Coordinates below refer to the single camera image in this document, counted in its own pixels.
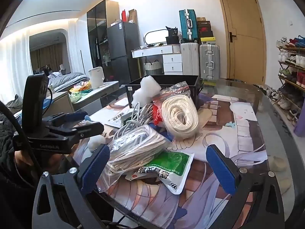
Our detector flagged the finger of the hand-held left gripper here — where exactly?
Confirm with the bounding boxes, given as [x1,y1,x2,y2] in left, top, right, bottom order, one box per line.
[51,122,105,140]
[42,111,89,128]

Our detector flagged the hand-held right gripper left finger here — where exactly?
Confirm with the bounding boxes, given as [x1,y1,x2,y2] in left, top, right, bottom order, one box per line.
[32,144,112,229]

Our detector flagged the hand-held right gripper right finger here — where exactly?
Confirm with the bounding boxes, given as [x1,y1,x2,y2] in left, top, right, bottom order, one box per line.
[205,144,286,229]

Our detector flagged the bagged white cord rope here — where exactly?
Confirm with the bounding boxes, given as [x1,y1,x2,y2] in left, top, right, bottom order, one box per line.
[98,124,172,194]

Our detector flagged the green white plastic packet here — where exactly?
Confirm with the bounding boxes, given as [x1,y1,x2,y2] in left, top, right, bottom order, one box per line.
[125,150,195,195]

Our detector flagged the bagged white strap coil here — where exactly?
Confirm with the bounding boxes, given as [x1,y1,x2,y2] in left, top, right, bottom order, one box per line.
[152,81,201,140]

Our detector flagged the black cardboard box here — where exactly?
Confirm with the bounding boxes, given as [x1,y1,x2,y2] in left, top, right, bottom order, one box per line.
[125,75,203,115]

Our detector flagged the person's left forearm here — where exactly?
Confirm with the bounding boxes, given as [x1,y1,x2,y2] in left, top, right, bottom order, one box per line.
[0,100,40,229]

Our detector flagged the person's left hand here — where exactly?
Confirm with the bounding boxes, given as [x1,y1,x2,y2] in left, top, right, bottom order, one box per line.
[14,149,35,172]

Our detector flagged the white printed paper packet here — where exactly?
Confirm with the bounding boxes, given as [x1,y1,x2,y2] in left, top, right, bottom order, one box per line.
[105,110,134,128]

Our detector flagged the colourful cloth pile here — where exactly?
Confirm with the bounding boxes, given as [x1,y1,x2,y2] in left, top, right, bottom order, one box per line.
[69,81,92,94]

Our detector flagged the white grey side counter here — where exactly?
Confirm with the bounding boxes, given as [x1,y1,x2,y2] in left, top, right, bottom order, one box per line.
[71,81,120,112]

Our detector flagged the bed with grey bedding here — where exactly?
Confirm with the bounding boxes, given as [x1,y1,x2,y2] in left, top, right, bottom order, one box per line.
[47,71,90,93]

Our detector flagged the white sheer curtain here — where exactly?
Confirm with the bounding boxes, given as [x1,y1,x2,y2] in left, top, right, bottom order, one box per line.
[0,29,32,106]

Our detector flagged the white electric kettle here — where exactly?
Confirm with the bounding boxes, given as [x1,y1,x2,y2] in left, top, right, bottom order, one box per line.
[88,67,105,89]

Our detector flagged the beige slipper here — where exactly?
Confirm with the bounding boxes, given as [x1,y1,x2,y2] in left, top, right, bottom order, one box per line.
[267,156,288,173]

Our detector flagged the red white plastic packet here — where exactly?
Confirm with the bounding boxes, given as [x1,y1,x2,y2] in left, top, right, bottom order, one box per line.
[152,100,168,127]

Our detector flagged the white foam piece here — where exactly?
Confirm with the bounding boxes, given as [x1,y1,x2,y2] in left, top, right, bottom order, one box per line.
[132,76,162,106]

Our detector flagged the black refrigerator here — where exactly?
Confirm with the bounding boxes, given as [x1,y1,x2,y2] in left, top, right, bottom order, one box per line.
[106,21,140,84]

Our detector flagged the woven laundry basket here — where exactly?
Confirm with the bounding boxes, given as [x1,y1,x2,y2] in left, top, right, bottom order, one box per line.
[143,60,164,76]

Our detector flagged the sneakers by door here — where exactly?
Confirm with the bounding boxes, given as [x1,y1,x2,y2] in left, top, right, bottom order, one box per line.
[252,83,280,99]

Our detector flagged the purple bag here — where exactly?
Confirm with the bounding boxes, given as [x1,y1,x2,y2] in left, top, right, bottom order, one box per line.
[293,100,305,138]

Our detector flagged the white vanity desk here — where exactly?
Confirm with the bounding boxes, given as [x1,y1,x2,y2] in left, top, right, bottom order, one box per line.
[131,44,183,76]

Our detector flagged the black glass cabinet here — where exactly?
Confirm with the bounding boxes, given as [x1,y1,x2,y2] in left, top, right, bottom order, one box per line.
[86,0,120,82]

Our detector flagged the silver suitcase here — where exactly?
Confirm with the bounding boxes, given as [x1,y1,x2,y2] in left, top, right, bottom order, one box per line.
[199,43,221,81]

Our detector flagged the oval mirror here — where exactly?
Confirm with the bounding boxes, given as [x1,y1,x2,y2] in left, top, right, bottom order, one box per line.
[143,28,169,47]

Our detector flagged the wooden shoe rack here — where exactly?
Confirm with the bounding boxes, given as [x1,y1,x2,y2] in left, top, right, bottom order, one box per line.
[269,35,305,130]

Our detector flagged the white suitcase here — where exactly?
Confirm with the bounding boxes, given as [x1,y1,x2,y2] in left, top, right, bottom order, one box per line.
[180,42,200,77]

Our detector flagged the brown cardboard box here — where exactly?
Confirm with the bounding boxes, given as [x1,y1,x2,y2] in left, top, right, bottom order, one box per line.
[128,9,138,24]

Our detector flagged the black handbag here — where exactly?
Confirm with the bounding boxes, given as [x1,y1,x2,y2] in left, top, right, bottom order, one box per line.
[165,26,180,45]

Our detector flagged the rows of shoes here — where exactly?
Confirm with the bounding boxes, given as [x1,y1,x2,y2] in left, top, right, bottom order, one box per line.
[269,35,305,128]

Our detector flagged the wooden door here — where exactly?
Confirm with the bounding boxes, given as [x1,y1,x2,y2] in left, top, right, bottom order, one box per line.
[216,0,266,85]

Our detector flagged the black shoe box red logo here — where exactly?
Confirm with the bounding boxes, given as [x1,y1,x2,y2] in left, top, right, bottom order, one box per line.
[197,27,214,39]

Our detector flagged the teal suitcase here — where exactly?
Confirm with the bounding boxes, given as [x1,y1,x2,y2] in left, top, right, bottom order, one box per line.
[179,9,198,44]

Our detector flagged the white cable bundle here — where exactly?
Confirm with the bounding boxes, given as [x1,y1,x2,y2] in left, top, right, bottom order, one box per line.
[112,101,158,146]

